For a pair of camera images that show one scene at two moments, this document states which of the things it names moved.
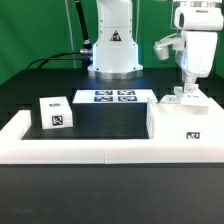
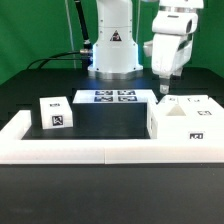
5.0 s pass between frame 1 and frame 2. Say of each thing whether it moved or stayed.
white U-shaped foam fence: stayed
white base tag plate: stayed
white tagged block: moved
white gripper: moved
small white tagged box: stayed
